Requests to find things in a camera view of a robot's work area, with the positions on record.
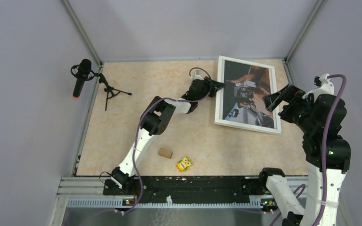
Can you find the printed photo sheet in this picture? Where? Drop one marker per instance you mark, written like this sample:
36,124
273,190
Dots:
245,87

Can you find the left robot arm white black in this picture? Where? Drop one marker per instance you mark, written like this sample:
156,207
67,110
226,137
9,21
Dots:
154,121

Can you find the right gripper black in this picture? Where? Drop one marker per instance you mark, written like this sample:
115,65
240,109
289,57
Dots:
287,93

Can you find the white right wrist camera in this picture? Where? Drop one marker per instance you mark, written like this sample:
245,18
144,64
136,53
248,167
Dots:
321,85

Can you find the small wooden block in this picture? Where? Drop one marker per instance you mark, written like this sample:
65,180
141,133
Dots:
166,153

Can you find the black microphone on tripod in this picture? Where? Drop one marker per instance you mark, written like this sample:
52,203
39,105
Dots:
83,72

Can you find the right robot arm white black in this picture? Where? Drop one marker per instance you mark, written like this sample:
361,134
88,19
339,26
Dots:
318,113

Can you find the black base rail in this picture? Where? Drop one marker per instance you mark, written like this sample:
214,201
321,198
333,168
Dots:
190,189

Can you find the yellow owl toy block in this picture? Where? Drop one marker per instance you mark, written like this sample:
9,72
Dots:
183,164

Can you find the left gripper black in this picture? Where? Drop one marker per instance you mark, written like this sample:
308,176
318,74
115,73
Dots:
216,85

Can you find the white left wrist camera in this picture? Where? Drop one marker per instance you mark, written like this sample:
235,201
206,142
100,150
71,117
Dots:
196,76

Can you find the light wooden picture frame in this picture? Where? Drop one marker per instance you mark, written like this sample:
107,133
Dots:
218,106

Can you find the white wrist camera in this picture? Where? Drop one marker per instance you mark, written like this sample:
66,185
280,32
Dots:
321,85
196,76

